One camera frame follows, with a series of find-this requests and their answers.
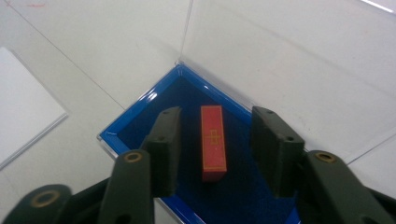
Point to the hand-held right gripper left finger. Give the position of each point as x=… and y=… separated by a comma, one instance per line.
x=163, y=149

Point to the blue box with clear lid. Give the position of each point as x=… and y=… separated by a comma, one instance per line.
x=186, y=93

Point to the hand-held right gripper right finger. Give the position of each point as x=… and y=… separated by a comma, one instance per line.
x=275, y=149

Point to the white paper sheet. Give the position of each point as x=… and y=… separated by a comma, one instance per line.
x=21, y=109

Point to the red rectangular block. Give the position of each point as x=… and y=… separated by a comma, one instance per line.
x=213, y=143

